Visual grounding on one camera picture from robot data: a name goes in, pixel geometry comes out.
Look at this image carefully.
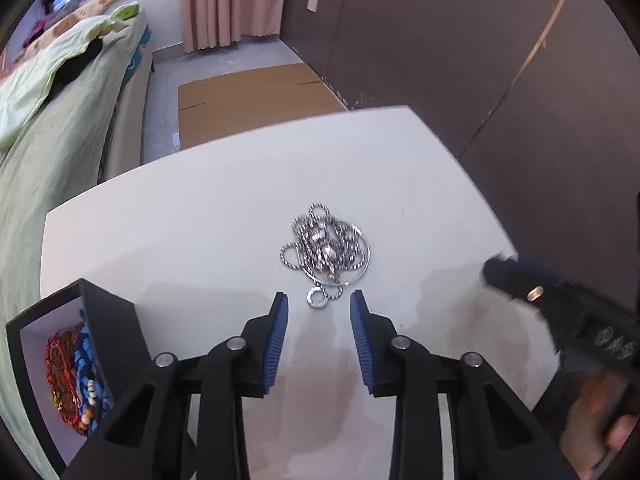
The thin silver bangle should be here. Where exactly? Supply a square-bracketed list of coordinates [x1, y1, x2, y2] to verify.
[299, 222, 372, 288]

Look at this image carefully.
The large flattened cardboard sheet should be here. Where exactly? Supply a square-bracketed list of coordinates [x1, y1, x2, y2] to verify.
[177, 62, 349, 151]

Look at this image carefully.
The pink curtain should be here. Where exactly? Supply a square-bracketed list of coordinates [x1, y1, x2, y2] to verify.
[178, 0, 291, 54]

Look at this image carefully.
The black jewelry box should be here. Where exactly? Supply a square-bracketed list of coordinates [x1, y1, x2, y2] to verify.
[5, 278, 157, 477]

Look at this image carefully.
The silver chain necklace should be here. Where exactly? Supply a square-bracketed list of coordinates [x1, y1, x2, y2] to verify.
[279, 202, 365, 302]

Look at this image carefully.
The person's right hand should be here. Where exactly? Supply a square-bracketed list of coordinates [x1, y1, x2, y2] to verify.
[559, 369, 640, 477]

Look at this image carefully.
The purple plush toy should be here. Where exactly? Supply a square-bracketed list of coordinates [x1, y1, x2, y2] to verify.
[29, 16, 52, 44]

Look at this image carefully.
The green tissue pack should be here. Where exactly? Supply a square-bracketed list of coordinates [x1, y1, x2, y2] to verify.
[108, 2, 141, 24]

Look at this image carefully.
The reddish-brown bead bracelet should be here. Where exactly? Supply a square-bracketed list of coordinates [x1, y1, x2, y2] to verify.
[45, 323, 89, 436]

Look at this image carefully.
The light green duvet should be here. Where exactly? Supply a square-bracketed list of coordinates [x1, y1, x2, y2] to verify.
[0, 13, 119, 149]

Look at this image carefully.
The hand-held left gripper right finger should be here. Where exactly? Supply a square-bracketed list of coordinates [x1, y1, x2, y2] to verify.
[349, 289, 576, 480]

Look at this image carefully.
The black cloth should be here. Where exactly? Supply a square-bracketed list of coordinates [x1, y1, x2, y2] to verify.
[52, 38, 104, 95]

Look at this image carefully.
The blue braided bracelet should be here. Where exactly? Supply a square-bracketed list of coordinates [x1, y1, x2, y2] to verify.
[74, 305, 114, 436]

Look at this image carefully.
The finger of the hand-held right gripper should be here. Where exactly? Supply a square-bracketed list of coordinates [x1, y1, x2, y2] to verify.
[505, 255, 576, 291]
[481, 257, 557, 319]

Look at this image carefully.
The bed with green sheet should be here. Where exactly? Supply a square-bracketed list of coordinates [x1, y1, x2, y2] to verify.
[0, 10, 154, 461]

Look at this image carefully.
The white table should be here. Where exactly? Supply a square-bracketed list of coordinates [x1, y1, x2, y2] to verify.
[40, 104, 557, 480]

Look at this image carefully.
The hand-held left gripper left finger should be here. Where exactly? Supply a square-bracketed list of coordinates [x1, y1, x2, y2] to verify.
[65, 291, 291, 480]

